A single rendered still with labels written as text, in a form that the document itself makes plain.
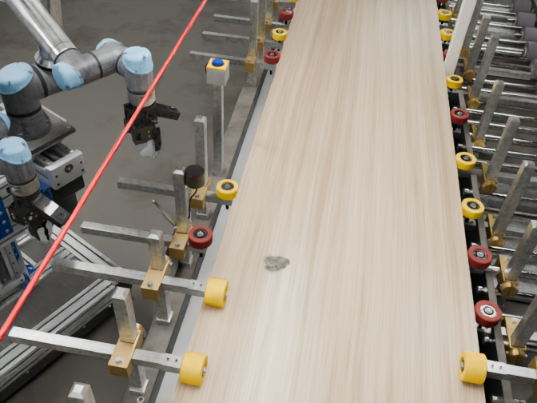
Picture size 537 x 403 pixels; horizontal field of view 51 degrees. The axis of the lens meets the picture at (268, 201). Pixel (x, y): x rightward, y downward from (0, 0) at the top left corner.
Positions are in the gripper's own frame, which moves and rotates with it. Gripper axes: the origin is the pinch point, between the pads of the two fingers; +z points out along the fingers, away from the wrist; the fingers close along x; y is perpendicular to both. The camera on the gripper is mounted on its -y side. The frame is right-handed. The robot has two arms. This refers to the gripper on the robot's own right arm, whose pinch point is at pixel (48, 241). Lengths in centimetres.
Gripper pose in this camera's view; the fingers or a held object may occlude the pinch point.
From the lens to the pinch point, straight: 178.4
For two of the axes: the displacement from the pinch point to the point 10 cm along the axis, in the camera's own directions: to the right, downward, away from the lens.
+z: -0.5, 7.3, 6.8
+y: -9.4, -2.7, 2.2
